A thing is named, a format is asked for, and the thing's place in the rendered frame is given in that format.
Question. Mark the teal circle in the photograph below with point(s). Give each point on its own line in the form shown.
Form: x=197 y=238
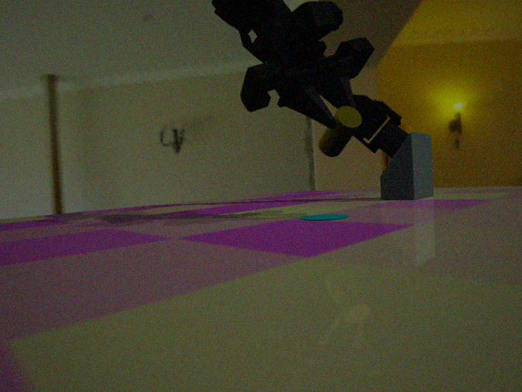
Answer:
x=323 y=217

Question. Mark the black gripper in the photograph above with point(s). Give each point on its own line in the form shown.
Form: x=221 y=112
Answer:
x=290 y=75

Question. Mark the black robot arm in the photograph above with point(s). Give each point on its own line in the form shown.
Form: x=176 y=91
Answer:
x=308 y=23

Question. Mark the yellow cylinder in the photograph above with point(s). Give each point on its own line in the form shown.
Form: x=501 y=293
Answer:
x=333 y=141

